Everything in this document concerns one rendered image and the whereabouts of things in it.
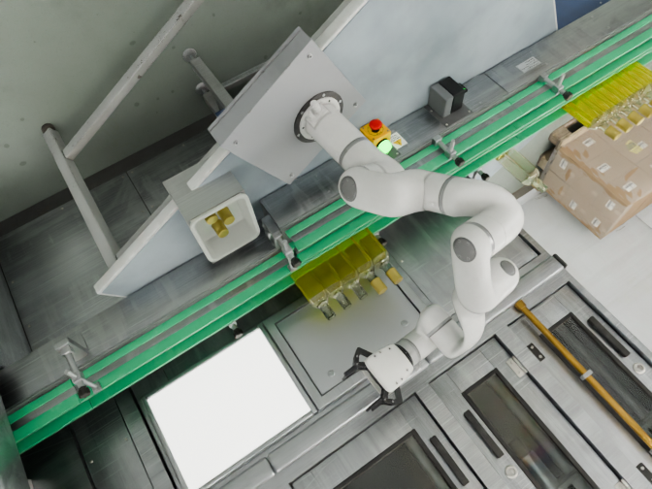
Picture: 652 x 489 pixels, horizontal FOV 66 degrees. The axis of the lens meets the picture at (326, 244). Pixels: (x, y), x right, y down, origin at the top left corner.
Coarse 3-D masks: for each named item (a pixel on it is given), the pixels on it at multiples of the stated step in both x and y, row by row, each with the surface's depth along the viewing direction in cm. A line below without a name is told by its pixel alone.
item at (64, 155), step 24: (192, 0) 156; (168, 24) 159; (144, 72) 164; (120, 96) 165; (96, 120) 167; (48, 144) 176; (72, 144) 170; (216, 144) 140; (72, 168) 169; (72, 192) 164; (96, 216) 158; (96, 240) 155
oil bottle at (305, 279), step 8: (296, 272) 155; (304, 272) 155; (296, 280) 154; (304, 280) 154; (312, 280) 153; (304, 288) 152; (312, 288) 152; (320, 288) 152; (312, 296) 151; (320, 296) 151; (312, 304) 151; (320, 304) 151
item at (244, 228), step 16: (240, 208) 148; (192, 224) 130; (208, 224) 146; (240, 224) 153; (256, 224) 147; (208, 240) 151; (224, 240) 151; (240, 240) 151; (208, 256) 145; (224, 256) 150
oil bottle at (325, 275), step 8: (320, 256) 157; (312, 264) 156; (320, 264) 156; (328, 264) 156; (312, 272) 155; (320, 272) 155; (328, 272) 154; (320, 280) 153; (328, 280) 153; (336, 280) 153; (328, 288) 152; (336, 288) 152; (328, 296) 155
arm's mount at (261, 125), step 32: (288, 64) 114; (320, 64) 119; (256, 96) 116; (288, 96) 120; (320, 96) 127; (352, 96) 135; (224, 128) 119; (256, 128) 122; (288, 128) 129; (256, 160) 130; (288, 160) 138
